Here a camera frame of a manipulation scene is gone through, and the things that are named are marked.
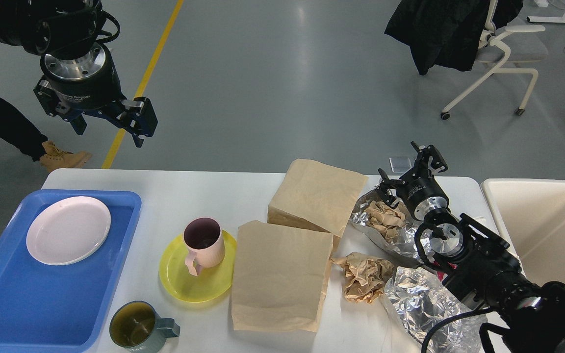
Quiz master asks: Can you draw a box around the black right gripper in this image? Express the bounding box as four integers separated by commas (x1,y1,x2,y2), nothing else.
375,142,449,221

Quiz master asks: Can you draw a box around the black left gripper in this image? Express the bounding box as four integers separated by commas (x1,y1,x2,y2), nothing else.
33,43,158,148

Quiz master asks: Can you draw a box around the pink ribbed mug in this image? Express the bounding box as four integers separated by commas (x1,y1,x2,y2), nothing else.
182,217,226,276

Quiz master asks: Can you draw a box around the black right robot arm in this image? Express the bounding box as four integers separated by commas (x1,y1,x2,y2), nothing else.
375,142,565,353

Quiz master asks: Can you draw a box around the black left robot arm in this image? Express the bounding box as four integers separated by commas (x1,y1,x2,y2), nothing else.
0,0,158,147

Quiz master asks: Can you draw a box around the crumpled paper in foil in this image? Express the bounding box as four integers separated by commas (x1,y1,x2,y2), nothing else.
365,201,406,243

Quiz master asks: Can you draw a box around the upper aluminium foil sheet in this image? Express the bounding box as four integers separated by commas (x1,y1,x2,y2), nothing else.
350,190,424,265

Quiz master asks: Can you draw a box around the aluminium foil sheet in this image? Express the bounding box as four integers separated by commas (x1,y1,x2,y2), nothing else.
383,267,487,353
350,190,424,265

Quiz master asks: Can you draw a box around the rear brown paper bag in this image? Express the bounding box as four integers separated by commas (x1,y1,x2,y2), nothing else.
267,159,368,251

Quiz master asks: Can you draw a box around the brown paper bag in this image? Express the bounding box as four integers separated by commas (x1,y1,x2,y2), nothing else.
231,221,333,332
267,159,368,251

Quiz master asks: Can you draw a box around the person in black clothes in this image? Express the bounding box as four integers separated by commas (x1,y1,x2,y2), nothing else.
0,98,48,161

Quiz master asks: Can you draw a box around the crumpled brown paper ball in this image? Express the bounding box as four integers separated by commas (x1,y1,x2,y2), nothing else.
331,252,395,303

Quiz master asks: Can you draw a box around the pink plate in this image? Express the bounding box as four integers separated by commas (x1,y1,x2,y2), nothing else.
26,196,112,266

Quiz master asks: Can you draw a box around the lower aluminium foil sheet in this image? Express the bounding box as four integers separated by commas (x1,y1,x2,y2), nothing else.
383,267,487,353

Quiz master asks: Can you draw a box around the black jacket on chair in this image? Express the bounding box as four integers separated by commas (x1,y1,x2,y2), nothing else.
385,0,525,76

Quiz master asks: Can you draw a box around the white plastic bin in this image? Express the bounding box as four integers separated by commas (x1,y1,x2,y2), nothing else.
481,178,565,285

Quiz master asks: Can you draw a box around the white office chair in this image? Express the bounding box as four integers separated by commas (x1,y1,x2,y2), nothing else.
441,0,548,119

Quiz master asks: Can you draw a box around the front brown paper bag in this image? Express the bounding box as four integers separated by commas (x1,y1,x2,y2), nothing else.
231,221,333,332

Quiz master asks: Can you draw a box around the yellow plate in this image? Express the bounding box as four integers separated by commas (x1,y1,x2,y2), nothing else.
159,230,237,303

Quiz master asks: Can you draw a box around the white desk base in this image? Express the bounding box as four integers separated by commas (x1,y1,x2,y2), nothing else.
527,0,565,25

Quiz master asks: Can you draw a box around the blue plastic tray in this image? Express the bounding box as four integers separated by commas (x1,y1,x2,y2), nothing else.
0,189,141,353

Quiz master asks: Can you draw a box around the green grey mug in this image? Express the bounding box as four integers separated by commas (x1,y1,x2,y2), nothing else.
108,300,181,353

